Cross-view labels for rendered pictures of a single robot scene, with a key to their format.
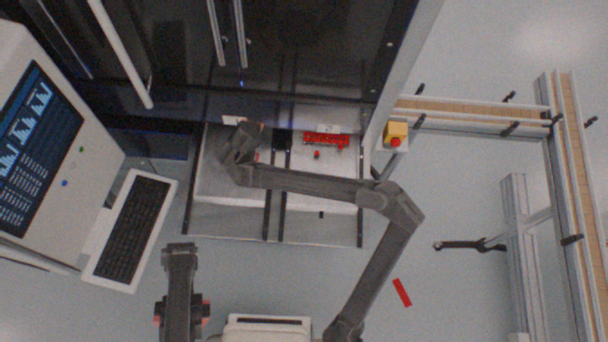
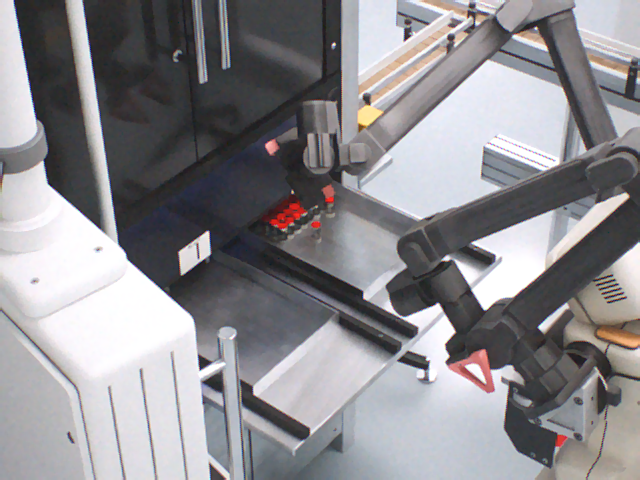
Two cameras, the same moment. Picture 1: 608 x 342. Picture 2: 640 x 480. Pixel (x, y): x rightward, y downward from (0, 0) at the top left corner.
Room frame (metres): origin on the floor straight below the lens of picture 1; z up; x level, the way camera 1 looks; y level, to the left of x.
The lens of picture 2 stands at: (-0.74, 1.47, 2.58)
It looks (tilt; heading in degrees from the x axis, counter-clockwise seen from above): 39 degrees down; 314
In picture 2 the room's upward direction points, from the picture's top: 1 degrees counter-clockwise
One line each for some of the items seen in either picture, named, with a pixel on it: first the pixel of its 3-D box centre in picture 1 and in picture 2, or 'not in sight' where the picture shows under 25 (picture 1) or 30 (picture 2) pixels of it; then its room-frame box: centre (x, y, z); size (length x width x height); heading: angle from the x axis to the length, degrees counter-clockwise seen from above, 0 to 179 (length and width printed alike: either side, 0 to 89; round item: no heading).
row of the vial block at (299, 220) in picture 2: (325, 143); (305, 215); (0.77, -0.06, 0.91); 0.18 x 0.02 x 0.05; 94
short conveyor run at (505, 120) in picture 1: (461, 113); (387, 81); (0.98, -0.58, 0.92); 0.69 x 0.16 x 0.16; 94
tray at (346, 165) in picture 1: (324, 165); (337, 233); (0.68, -0.07, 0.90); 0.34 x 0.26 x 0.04; 4
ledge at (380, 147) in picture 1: (391, 136); (353, 161); (0.86, -0.32, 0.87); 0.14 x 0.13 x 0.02; 4
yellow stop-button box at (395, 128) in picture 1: (395, 130); (363, 126); (0.82, -0.31, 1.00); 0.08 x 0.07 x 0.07; 4
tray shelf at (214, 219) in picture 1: (278, 180); (313, 297); (0.60, 0.10, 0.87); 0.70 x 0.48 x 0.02; 94
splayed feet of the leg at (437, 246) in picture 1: (480, 247); not in sight; (0.69, -1.02, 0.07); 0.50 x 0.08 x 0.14; 94
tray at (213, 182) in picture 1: (234, 156); (232, 317); (0.65, 0.27, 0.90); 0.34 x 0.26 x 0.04; 4
